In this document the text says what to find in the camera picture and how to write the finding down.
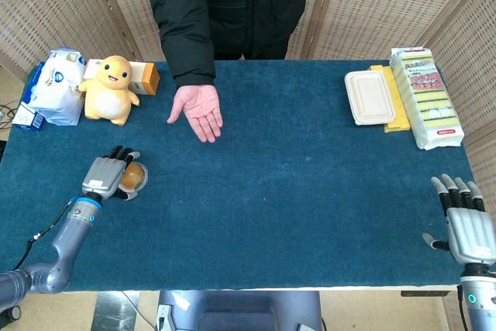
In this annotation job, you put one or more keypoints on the person's black sleeved forearm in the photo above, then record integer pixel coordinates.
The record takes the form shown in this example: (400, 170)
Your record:
(190, 59)

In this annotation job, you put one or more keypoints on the yellow sponge cloth pack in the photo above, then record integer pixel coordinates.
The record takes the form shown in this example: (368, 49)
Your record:
(399, 123)

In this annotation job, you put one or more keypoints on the orange ball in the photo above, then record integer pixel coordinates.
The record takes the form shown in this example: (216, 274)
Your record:
(133, 176)

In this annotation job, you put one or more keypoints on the white and gold carton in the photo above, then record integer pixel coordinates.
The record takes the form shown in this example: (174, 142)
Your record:
(146, 79)

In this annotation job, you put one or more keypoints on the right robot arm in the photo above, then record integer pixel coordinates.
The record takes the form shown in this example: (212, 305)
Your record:
(480, 307)

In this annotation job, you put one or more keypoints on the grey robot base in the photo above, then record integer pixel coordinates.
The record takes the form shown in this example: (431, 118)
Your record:
(240, 311)

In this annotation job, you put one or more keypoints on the person's right hand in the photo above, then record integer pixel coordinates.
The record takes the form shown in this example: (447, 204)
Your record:
(199, 110)

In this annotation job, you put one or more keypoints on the small blue tissue packet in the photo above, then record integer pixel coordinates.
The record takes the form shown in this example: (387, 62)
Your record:
(27, 118)

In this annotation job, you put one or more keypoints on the blue velvet tablecloth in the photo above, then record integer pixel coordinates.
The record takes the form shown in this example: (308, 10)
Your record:
(271, 191)

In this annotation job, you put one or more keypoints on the striped scouring sponge pack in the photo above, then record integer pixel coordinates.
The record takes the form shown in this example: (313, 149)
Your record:
(430, 106)

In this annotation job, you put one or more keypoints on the black caster wheel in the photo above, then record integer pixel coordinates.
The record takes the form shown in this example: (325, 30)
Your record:
(11, 313)

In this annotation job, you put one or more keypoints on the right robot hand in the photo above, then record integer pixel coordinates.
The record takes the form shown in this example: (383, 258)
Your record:
(470, 230)

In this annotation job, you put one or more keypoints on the beige lidded lunch box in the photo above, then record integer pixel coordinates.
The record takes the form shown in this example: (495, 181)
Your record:
(370, 96)

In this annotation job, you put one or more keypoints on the white tissue pack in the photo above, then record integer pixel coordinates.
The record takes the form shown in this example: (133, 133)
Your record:
(54, 90)

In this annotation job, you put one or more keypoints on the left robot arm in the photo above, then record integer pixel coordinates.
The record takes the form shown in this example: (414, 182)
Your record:
(66, 242)

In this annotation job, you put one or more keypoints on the person in black jacket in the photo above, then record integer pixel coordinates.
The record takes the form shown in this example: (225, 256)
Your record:
(252, 5)

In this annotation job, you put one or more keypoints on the yellow plush dinosaur toy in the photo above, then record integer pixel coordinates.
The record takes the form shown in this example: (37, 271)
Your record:
(108, 102)

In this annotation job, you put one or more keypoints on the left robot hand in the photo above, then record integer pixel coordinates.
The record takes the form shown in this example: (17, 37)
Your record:
(102, 176)

